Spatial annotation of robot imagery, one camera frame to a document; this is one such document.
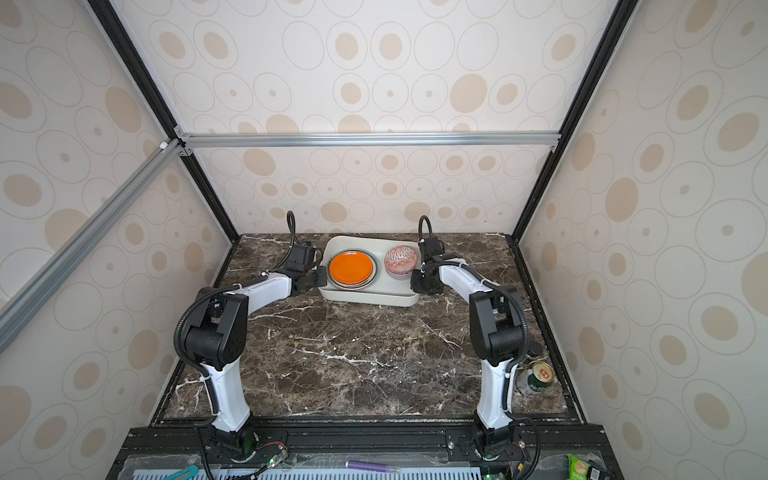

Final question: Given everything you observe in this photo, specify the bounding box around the red patterned bowl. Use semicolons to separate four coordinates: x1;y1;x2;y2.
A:
384;245;419;279

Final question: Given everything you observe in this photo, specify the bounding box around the orange plate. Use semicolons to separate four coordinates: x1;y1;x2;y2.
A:
328;250;377;290

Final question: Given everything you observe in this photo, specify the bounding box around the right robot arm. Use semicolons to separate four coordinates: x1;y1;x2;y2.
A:
411;236;531;434

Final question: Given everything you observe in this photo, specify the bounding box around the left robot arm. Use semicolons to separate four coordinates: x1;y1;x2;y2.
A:
173;240;327;436

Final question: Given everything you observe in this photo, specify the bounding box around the green drink can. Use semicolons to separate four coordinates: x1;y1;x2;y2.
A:
516;361;556;394

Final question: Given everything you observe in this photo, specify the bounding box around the purple pen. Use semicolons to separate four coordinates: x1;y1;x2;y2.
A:
345;460;401;474

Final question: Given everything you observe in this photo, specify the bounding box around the green snack packet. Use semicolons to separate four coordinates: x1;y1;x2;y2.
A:
567;454;604;480

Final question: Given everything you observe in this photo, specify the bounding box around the horizontal aluminium frame bar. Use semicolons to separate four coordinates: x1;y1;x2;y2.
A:
181;131;561;148

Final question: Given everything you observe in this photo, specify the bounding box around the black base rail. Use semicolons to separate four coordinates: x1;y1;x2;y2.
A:
107;420;623;479

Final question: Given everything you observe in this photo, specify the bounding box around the diagonal aluminium frame bar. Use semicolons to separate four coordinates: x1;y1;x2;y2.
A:
1;139;182;350

